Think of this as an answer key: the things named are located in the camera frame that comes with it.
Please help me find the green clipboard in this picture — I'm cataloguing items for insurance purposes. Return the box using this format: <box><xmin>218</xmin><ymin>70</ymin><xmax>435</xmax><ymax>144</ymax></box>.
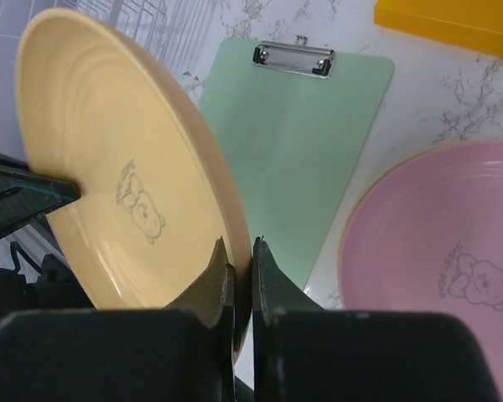
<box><xmin>199</xmin><ymin>38</ymin><xmax>394</xmax><ymax>287</ymax></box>

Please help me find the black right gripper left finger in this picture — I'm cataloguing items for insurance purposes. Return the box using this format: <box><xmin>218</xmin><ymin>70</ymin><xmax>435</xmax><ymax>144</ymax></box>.
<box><xmin>0</xmin><ymin>240</ymin><xmax>235</xmax><ymax>401</ymax></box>

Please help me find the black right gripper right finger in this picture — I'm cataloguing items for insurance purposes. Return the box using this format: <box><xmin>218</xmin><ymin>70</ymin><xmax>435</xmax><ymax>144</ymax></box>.
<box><xmin>251</xmin><ymin>238</ymin><xmax>500</xmax><ymax>401</ymax></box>

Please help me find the pink plate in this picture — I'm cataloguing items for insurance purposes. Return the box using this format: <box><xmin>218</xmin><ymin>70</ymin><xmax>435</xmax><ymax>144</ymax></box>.
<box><xmin>338</xmin><ymin>141</ymin><xmax>503</xmax><ymax>399</ymax></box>

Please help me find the yellow clip file folder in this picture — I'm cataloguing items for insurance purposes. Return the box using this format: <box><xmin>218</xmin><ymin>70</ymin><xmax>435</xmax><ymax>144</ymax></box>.
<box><xmin>374</xmin><ymin>0</ymin><xmax>503</xmax><ymax>58</ymax></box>

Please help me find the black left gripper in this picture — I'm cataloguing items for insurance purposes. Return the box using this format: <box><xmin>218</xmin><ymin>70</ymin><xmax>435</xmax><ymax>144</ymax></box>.
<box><xmin>0</xmin><ymin>154</ymin><xmax>93</xmax><ymax>321</ymax></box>

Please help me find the white wire dish rack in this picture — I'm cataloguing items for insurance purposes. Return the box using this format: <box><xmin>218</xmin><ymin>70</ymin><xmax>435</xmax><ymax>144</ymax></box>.
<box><xmin>0</xmin><ymin>0</ymin><xmax>219</xmax><ymax>85</ymax></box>

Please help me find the orange yellow plate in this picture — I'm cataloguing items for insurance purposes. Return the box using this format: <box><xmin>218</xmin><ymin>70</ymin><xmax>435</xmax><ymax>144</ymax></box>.
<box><xmin>16</xmin><ymin>8</ymin><xmax>252</xmax><ymax>352</ymax></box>

